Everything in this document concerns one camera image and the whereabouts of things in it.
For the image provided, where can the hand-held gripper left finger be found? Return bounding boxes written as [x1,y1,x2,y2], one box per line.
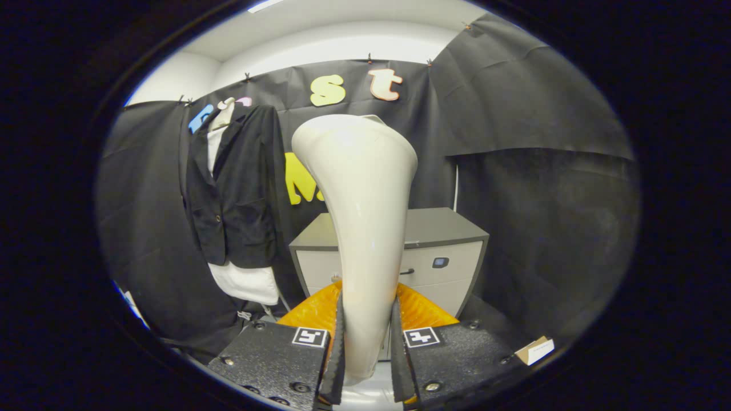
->
[208,279,346,407]

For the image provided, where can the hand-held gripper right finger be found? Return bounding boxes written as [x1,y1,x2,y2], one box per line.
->
[390,281,529,407]

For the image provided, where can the white shirt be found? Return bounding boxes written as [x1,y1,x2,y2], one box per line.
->
[206,123,280,306]

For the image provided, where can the white garment steamer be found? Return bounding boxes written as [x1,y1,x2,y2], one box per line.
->
[291,114,419,386]

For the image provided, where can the black suit jacket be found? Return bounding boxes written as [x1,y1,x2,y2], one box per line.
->
[184,104,286,269]

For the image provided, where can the small cardboard piece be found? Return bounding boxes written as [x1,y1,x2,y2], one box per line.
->
[514,336,556,366]

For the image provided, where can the grey drawer cabinet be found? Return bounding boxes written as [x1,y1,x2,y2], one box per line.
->
[288,207,491,360]

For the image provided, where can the black backdrop cloth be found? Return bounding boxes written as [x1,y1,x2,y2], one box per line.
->
[96,13,640,360]

